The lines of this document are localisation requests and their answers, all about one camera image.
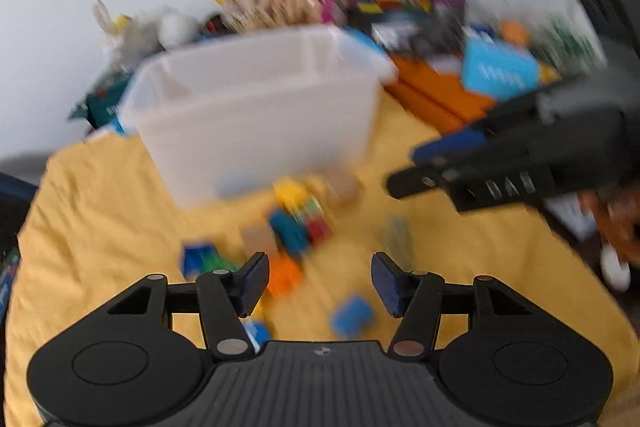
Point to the blue studded toy piece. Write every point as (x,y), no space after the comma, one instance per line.
(259,334)

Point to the orange building block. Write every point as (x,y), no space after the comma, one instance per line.
(285,277)

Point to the clear bag with orange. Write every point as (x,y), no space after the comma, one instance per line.
(550,42)

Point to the yellow blanket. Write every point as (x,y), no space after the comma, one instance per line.
(100,217)

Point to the small red block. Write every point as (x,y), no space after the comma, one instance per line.
(320,229)

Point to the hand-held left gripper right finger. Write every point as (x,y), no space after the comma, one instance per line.
(387,282)

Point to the white plastic bag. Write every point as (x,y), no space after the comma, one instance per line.
(127,32)

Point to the light blue building block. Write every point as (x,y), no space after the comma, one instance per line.
(352,314)

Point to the person's right hand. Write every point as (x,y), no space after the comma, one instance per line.
(620,222)

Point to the green book box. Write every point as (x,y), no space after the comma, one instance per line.
(102,102)

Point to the green printed building block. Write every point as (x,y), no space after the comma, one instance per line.
(222,264)

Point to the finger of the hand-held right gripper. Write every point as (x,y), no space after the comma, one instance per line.
(445,149)
(415,182)

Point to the tan building block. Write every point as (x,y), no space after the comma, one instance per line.
(260,239)
(345,187)

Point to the dark blue mesh bag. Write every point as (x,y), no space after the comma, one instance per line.
(12,207)

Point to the pink packet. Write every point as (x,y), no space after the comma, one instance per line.
(327,7)

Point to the white plastic storage bin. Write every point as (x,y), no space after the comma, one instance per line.
(250,117)

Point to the orange box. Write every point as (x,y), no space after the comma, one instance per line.
(435,92)

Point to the small yellow building block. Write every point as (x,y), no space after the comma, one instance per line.
(292,197)

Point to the light blue box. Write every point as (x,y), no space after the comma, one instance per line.
(500,69)

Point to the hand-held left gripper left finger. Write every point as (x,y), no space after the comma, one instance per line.
(255,282)

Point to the dark blue building block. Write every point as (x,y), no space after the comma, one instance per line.
(192,257)

